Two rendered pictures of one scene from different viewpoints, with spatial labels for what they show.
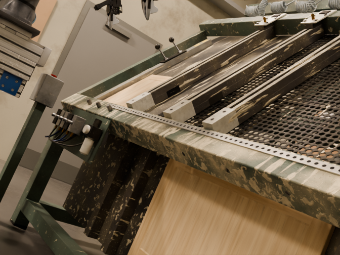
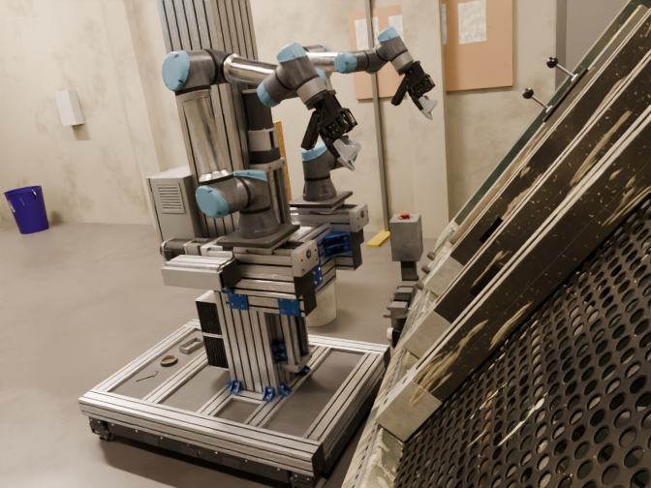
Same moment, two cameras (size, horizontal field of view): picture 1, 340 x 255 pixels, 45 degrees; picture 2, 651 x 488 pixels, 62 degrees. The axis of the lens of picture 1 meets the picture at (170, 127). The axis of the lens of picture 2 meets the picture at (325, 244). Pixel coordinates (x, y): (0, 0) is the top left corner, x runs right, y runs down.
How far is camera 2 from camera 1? 157 cm
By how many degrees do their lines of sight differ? 59
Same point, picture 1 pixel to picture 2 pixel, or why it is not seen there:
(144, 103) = (448, 276)
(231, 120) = (416, 401)
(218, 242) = not seen: outside the picture
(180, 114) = (423, 339)
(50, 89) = (403, 238)
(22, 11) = (249, 226)
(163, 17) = not seen: outside the picture
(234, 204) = not seen: outside the picture
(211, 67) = (561, 146)
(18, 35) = (261, 253)
